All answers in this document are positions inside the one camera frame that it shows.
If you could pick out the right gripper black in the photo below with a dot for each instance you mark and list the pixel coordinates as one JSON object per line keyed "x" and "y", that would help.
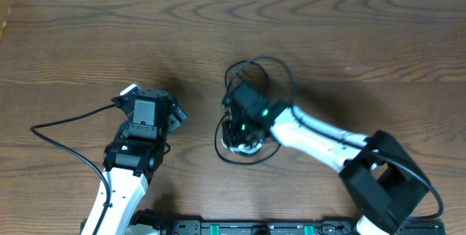
{"x": 228, "y": 136}

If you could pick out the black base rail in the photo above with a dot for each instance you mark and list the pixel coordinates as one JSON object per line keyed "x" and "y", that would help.
{"x": 153, "y": 222}

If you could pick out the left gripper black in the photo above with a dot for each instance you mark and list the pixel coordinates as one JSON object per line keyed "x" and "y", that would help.
{"x": 177, "y": 115}

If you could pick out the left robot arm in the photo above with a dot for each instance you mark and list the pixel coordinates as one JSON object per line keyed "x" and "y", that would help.
{"x": 132, "y": 157}

